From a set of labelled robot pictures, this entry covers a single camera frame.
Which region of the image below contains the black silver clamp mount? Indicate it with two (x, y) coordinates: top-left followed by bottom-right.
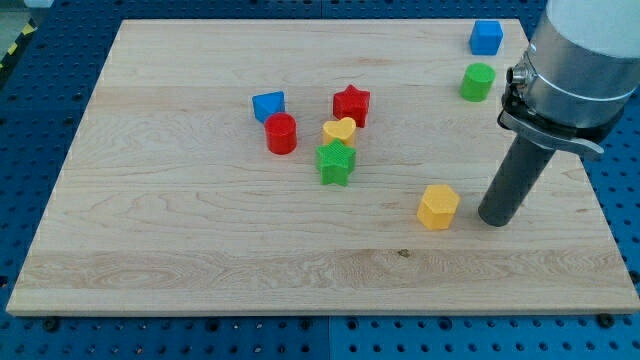
(497, 84), (623, 161)

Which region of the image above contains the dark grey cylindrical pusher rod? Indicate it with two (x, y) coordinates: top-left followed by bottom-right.
(478, 135), (555, 227)

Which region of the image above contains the yellow hexagon block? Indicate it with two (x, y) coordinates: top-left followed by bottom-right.
(417, 184), (461, 230)

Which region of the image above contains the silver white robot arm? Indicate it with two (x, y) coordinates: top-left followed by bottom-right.
(478, 0), (639, 227)

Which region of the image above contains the red star block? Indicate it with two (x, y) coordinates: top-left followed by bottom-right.
(332, 84), (371, 128)

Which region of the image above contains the green star block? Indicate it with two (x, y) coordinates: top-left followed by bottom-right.
(316, 140), (357, 186)

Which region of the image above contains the green cylinder block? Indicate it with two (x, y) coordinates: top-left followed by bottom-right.
(459, 62), (496, 102)

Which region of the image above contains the blue cube block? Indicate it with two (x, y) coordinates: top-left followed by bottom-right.
(469, 20), (504, 56)

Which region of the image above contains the yellow heart block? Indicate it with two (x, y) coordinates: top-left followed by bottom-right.
(322, 117), (356, 147)

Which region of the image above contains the light wooden board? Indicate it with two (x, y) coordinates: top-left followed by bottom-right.
(7, 19), (639, 316)

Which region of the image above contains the red cylinder block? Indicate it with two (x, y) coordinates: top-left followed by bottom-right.
(264, 112), (297, 155)

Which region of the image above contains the blue pentagon block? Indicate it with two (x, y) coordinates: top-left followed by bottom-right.
(252, 91), (285, 123)

